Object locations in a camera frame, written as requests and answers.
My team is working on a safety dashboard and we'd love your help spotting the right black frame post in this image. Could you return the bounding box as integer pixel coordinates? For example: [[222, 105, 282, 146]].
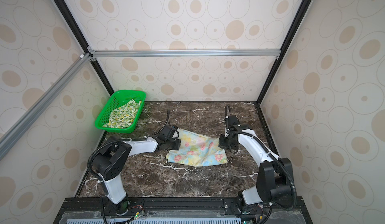
[[256, 0, 312, 106]]

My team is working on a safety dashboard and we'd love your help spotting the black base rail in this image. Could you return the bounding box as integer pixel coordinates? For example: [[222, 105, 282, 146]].
[[54, 197, 312, 224]]

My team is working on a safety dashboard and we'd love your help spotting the green yellow patterned skirt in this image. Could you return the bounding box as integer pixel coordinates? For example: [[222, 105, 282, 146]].
[[103, 99, 141, 129]]

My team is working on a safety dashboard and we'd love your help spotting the green plastic basket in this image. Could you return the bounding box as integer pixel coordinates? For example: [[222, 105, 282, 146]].
[[95, 90, 146, 134]]

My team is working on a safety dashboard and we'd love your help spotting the left black frame post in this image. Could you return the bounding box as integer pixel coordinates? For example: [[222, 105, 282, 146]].
[[53, 0, 114, 96]]

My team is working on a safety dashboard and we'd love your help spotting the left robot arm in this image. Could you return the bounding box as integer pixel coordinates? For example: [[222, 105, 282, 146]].
[[87, 125, 181, 215]]

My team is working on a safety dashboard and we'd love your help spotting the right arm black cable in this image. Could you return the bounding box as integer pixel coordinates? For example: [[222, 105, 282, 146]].
[[224, 105, 298, 210]]

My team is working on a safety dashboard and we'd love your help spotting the black frame post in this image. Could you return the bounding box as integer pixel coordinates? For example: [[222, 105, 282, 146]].
[[53, 0, 114, 96], [256, 0, 312, 106]]

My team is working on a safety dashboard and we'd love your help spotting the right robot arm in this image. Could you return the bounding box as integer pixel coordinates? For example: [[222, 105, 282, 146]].
[[219, 115, 298, 211]]

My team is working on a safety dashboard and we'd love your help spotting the diagonal aluminium rail left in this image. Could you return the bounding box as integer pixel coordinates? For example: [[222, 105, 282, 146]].
[[1, 53, 91, 159]]

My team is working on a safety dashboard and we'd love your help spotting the horizontal aluminium rail back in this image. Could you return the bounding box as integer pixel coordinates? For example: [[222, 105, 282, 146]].
[[91, 49, 281, 57]]

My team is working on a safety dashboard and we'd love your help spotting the pastel floral skirt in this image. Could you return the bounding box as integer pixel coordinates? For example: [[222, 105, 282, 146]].
[[166, 129, 228, 167]]

